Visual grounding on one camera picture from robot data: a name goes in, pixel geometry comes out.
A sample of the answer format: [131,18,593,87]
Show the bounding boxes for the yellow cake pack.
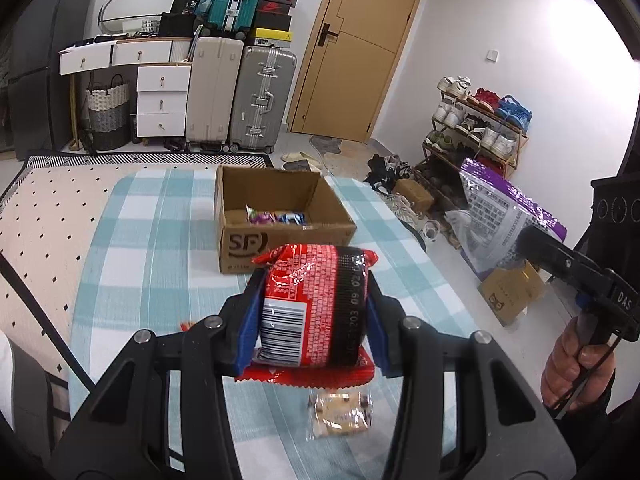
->
[308,389,372,439]

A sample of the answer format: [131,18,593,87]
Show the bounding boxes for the purple snack bag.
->
[446,158,567,278]
[246,207,278,226]

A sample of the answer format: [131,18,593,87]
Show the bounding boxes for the red black snack pack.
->
[238,244,378,389]

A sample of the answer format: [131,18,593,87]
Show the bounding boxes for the blue oreo pack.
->
[276,211,306,226]

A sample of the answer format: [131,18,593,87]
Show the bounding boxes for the person's right hand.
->
[540,318,616,412]

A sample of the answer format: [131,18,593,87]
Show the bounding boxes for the small cardboard box on floor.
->
[394,179,435,214]

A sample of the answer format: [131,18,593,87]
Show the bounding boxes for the wooden shoe rack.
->
[416,92,528,210]

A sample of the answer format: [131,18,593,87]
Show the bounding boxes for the SF cardboard box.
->
[215,166,357,274]

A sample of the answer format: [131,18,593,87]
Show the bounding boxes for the patterned floor rug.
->
[0,152,276,361]

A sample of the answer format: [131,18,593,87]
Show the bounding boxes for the woven laundry basket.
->
[86,74,131,152]

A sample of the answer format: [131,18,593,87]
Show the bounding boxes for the white drawer desk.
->
[58,38,192,139]

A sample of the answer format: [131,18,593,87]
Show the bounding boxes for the silver suitcase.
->
[229,46,297,153]

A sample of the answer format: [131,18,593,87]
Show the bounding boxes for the beige suitcase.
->
[186,37,244,144]

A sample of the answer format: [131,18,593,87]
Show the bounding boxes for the wooden door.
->
[288,0,420,142]

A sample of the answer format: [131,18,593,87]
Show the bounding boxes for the stacked shoe boxes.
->
[250,0,297,50]

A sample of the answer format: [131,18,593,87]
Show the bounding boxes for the black refrigerator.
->
[8,0,91,160]

